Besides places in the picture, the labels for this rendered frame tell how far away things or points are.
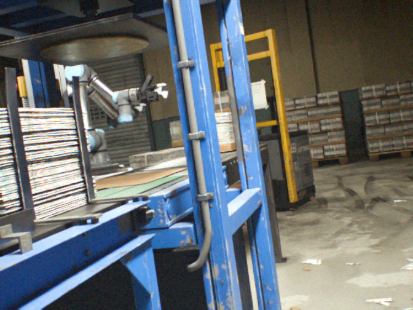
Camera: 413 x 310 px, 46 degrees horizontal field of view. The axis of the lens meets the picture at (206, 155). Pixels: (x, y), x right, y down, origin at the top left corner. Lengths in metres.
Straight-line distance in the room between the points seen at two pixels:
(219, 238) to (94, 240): 0.37
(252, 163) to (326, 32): 8.79
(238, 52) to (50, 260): 1.19
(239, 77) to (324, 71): 8.64
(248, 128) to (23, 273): 1.18
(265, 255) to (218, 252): 0.63
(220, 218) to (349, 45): 9.35
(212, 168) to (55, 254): 0.51
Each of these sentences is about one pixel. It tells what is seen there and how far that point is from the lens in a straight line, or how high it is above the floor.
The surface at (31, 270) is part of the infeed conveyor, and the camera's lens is 0.94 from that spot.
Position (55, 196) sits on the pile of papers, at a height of 0.84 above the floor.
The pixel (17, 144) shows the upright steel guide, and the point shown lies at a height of 0.98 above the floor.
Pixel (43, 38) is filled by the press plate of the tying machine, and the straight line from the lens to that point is 1.61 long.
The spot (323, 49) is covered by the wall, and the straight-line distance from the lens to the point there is 10.55.
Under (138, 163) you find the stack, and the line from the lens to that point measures 3.84.
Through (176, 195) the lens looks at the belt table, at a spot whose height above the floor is 0.77.
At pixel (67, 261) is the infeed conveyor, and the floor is 0.73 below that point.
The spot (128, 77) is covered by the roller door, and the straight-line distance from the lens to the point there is 11.53.
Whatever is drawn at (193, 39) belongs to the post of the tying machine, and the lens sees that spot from 1.33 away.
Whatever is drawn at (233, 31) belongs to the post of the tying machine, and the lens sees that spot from 1.92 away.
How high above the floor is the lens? 0.95
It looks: 3 degrees down
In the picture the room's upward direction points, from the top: 8 degrees counter-clockwise
